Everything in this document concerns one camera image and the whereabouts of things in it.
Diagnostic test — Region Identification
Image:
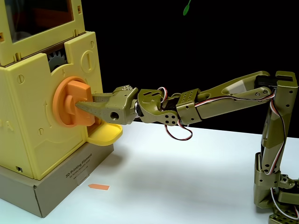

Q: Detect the brown cardboard box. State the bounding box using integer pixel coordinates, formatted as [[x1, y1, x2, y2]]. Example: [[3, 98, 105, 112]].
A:
[[0, 142, 115, 219]]

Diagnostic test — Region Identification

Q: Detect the green leaf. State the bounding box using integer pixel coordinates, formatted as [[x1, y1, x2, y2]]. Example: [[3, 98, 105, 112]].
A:
[[183, 0, 192, 16]]

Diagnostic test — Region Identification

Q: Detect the yellow capsule vending machine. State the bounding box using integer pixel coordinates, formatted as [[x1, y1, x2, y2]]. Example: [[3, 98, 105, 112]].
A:
[[0, 0, 124, 181]]

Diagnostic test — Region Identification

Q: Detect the orange turning knob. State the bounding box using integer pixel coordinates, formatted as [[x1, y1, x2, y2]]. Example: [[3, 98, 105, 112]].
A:
[[52, 76, 96, 128]]

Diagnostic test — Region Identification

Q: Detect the red white servo cable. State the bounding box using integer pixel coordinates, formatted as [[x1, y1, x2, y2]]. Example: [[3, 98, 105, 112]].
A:
[[157, 86, 169, 104]]

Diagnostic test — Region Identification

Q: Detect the grey gear wheel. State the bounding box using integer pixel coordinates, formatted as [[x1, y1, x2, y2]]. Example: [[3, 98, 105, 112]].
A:
[[48, 51, 68, 72]]

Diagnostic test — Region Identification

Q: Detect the orange paper arrow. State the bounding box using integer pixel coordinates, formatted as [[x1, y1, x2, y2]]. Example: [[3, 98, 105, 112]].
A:
[[87, 183, 110, 191]]

